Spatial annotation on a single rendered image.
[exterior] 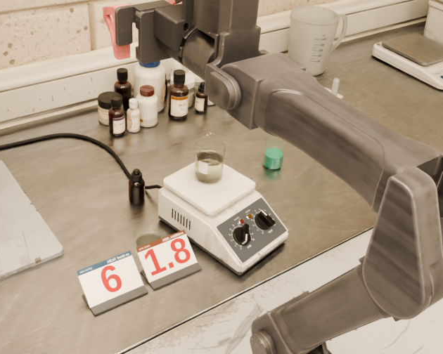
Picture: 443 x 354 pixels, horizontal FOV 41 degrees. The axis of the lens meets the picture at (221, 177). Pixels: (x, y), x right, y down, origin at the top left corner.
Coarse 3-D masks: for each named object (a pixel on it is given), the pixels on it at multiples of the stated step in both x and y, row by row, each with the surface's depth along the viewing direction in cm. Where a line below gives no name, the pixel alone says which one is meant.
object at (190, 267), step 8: (184, 264) 96; (192, 264) 97; (144, 272) 95; (168, 272) 95; (176, 272) 95; (184, 272) 95; (192, 272) 95; (152, 280) 93; (160, 280) 93; (168, 280) 94
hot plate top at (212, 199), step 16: (176, 176) 102; (192, 176) 102; (224, 176) 103; (240, 176) 103; (176, 192) 99; (192, 192) 98; (208, 192) 99; (224, 192) 99; (240, 192) 100; (208, 208) 96; (224, 208) 97
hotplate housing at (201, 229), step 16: (160, 192) 101; (256, 192) 103; (160, 208) 103; (176, 208) 100; (192, 208) 98; (240, 208) 99; (176, 224) 102; (192, 224) 98; (208, 224) 96; (192, 240) 101; (208, 240) 97; (224, 240) 95; (224, 256) 96; (256, 256) 97; (240, 272) 95
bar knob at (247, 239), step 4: (236, 228) 97; (240, 228) 97; (244, 228) 96; (248, 228) 96; (236, 232) 96; (240, 232) 96; (244, 232) 95; (248, 232) 95; (236, 236) 96; (240, 236) 96; (244, 236) 95; (248, 236) 97; (236, 240) 95; (240, 240) 95; (244, 240) 95; (248, 240) 96; (240, 244) 96; (244, 244) 96
